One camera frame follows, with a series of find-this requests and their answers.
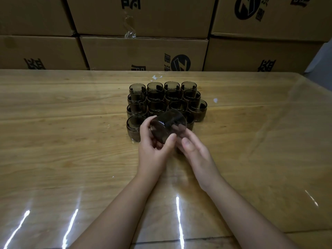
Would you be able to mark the person's left hand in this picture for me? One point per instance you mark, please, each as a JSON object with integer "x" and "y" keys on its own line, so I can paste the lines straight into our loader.
{"x": 150, "y": 160}

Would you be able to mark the person's right hand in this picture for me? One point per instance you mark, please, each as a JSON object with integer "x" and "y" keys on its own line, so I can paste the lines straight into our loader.
{"x": 205, "y": 168}

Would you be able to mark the smoky tinted glass cup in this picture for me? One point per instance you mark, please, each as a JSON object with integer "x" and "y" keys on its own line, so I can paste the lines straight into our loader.
{"x": 190, "y": 119}
{"x": 136, "y": 97}
{"x": 192, "y": 94}
{"x": 174, "y": 94}
{"x": 133, "y": 121}
{"x": 136, "y": 108}
{"x": 172, "y": 84}
{"x": 177, "y": 103}
{"x": 155, "y": 85}
{"x": 166, "y": 124}
{"x": 137, "y": 87}
{"x": 197, "y": 104}
{"x": 188, "y": 84}
{"x": 157, "y": 104}
{"x": 156, "y": 95}

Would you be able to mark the person's left forearm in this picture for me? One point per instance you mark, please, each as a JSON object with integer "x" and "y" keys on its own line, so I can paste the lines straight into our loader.
{"x": 111, "y": 220}

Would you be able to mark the person's right forearm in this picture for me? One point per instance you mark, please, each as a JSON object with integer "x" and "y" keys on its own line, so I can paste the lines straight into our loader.
{"x": 249, "y": 220}

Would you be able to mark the white paper scrap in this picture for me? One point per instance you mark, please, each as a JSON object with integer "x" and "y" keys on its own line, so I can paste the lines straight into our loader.
{"x": 154, "y": 77}

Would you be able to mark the stack of brown cardboard boxes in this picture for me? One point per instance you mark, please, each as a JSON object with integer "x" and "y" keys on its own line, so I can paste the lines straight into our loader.
{"x": 142, "y": 54}

